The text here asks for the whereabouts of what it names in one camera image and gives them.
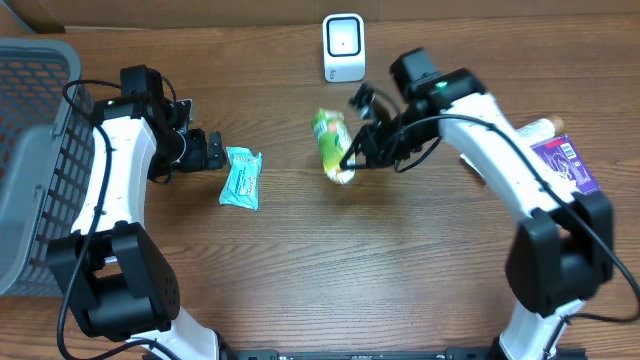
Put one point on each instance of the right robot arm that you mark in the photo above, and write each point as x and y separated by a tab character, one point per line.
562	250

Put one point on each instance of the grey plastic basket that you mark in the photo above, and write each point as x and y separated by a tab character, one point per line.
46	157

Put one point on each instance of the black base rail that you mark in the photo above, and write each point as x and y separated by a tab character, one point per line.
452	353

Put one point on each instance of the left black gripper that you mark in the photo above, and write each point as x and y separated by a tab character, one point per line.
201	150

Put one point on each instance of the white barcode scanner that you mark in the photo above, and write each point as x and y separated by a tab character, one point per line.
344	52

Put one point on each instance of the teal plastic packet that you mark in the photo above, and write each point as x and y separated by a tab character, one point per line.
241	188

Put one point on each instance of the white bamboo print tube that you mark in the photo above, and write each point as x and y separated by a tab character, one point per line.
544	137

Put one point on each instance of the green yellow snack packet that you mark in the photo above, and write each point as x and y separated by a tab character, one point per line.
333	140

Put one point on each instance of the purple Carefree pad pack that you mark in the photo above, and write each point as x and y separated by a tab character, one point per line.
572	168

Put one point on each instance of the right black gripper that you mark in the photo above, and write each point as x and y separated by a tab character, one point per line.
372	140

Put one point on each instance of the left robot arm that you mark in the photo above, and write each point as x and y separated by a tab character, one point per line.
115	281

